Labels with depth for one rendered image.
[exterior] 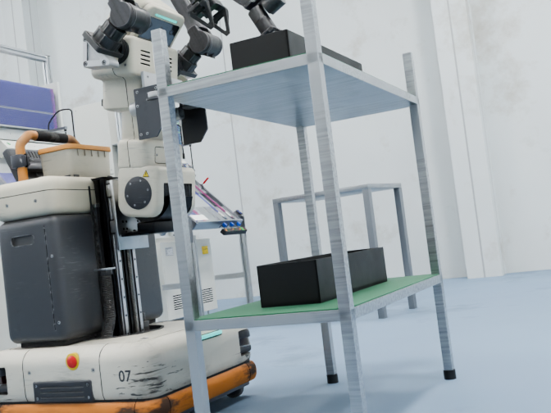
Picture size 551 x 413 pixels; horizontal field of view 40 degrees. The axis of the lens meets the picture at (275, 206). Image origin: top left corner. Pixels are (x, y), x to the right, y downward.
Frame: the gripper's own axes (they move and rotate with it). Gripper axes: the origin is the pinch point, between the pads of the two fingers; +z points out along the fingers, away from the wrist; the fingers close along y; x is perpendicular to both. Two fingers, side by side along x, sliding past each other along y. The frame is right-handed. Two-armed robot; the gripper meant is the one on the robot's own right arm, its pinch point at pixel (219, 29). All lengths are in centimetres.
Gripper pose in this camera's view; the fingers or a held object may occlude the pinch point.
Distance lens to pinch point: 219.2
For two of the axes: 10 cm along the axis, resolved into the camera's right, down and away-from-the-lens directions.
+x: -7.4, 5.6, 3.6
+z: 5.1, 8.3, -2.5
